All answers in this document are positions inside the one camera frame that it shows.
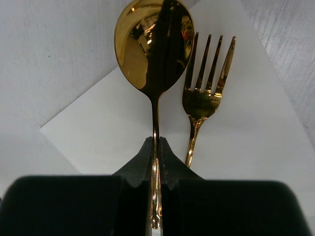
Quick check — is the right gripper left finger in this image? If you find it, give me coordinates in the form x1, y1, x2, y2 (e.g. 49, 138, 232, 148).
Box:
0, 138, 153, 236

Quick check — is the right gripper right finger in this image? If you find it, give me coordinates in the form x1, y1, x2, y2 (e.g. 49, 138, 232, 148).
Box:
158, 137, 312, 236

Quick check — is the gold fork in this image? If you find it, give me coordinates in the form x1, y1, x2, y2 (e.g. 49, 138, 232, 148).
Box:
182, 34, 236, 167

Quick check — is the gold spoon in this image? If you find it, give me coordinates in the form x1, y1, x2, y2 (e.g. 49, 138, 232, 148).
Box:
114, 0, 194, 229

